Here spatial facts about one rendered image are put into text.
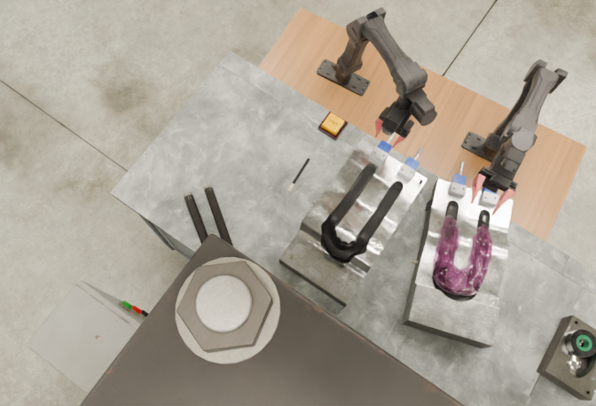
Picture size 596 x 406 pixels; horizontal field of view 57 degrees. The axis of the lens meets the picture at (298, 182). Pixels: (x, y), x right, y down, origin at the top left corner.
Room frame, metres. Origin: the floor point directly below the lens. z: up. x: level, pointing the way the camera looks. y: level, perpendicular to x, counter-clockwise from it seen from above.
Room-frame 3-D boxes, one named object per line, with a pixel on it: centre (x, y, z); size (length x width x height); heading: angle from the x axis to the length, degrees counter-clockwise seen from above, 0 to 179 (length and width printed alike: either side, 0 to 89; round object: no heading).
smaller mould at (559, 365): (0.12, -0.89, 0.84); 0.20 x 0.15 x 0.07; 148
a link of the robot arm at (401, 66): (0.94, -0.25, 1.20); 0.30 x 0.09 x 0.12; 32
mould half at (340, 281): (0.53, -0.19, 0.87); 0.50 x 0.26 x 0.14; 148
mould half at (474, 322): (0.41, -0.54, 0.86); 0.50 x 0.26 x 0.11; 165
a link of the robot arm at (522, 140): (0.66, -0.61, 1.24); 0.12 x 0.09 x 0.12; 152
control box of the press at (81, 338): (0.04, 0.36, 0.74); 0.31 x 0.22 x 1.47; 58
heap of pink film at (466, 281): (0.41, -0.53, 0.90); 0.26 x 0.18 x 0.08; 165
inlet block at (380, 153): (0.78, -0.29, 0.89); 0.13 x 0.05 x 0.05; 148
